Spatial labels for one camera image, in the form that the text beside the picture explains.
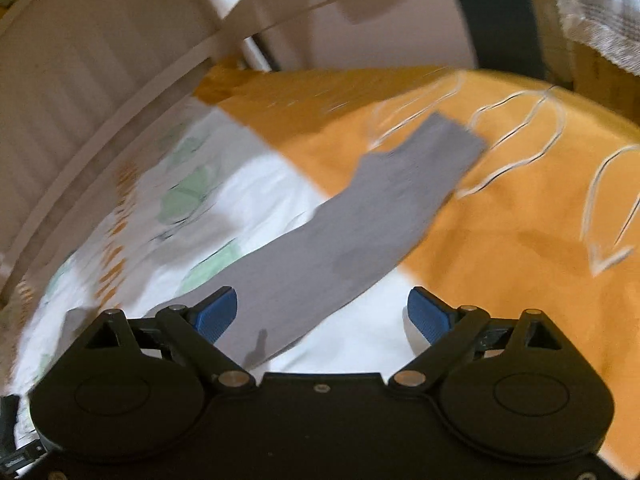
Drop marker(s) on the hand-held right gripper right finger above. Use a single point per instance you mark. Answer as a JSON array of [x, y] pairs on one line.
[[426, 316]]

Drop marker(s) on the grey plaid fringed cloth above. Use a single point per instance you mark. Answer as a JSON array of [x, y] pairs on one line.
[[600, 10]]

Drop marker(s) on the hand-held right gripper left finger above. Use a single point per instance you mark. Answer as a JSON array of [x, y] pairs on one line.
[[216, 314]]

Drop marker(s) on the dark hanging cloth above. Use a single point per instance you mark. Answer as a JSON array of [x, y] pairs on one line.
[[495, 15]]

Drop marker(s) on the beige wooden headboard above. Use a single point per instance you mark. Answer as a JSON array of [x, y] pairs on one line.
[[100, 85]]

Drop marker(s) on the white bedsheet with green leaves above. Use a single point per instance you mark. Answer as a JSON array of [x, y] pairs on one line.
[[500, 240]]

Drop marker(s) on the grey garment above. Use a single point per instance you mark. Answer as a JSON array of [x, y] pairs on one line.
[[350, 240]]

